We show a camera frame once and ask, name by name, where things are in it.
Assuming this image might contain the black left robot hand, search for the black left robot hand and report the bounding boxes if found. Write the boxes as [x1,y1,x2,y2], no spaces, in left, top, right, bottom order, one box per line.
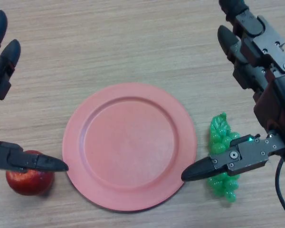
[0,9,69,173]

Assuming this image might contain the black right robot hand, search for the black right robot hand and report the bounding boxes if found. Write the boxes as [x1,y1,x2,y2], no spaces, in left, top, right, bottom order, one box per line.
[181,0,285,182]

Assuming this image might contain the green grapes bunch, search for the green grapes bunch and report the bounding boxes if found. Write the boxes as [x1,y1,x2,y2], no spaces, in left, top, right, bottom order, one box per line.
[205,111,242,203]

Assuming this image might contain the pink round plate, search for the pink round plate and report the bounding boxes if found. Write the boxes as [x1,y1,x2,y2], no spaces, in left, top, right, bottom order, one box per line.
[62,82,197,213]

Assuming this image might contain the red apple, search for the red apple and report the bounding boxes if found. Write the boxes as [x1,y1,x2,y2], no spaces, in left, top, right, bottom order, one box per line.
[6,150,56,197]

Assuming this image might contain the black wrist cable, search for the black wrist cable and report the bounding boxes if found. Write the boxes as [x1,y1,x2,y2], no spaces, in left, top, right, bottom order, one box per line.
[275,157,285,224]

